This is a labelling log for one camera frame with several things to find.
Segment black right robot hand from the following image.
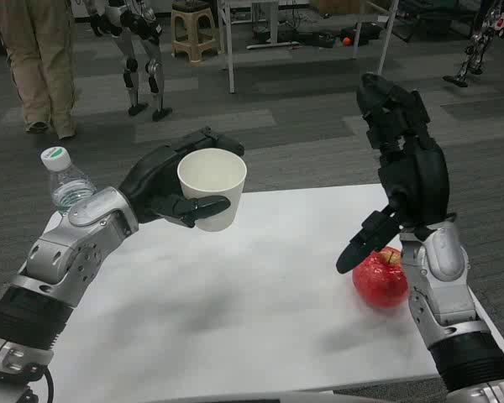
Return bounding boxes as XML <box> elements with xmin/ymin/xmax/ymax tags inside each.
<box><xmin>335</xmin><ymin>72</ymin><xmax>457</xmax><ymax>275</ymax></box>

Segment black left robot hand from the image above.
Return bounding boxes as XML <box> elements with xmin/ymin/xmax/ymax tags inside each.
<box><xmin>118</xmin><ymin>126</ymin><xmax>245</xmax><ymax>229</ymax></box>

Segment white paper cup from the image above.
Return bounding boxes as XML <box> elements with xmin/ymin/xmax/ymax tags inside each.
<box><xmin>176</xmin><ymin>148</ymin><xmax>248</xmax><ymax>233</ymax></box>

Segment clear plastic water bottle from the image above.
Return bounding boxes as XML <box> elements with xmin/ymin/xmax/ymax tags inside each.
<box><xmin>40</xmin><ymin>146</ymin><xmax>98</xmax><ymax>217</ymax></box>

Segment red apple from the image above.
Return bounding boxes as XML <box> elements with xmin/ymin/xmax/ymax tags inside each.
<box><xmin>352</xmin><ymin>246</ymin><xmax>410</xmax><ymax>310</ymax></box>

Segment silver humanoid robot legs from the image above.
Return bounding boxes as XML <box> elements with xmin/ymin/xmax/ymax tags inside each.
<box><xmin>442</xmin><ymin>0</ymin><xmax>501</xmax><ymax>88</ymax></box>

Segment beige plastic stool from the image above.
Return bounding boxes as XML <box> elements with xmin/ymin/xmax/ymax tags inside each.
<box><xmin>170</xmin><ymin>0</ymin><xmax>218</xmax><ymax>67</ymax></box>

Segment person in beige trousers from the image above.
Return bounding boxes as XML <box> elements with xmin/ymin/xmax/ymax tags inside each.
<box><xmin>0</xmin><ymin>0</ymin><xmax>78</xmax><ymax>140</ymax></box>

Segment white standing desk base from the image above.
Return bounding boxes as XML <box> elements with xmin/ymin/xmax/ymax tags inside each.
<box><xmin>246</xmin><ymin>0</ymin><xmax>302</xmax><ymax>50</ymax></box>

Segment white desk frame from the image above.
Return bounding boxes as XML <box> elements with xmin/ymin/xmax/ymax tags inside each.
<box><xmin>216</xmin><ymin>0</ymin><xmax>400</xmax><ymax>94</ymax></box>

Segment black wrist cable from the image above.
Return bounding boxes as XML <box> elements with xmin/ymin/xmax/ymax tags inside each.
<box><xmin>24</xmin><ymin>365</ymin><xmax>55</xmax><ymax>403</ymax></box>

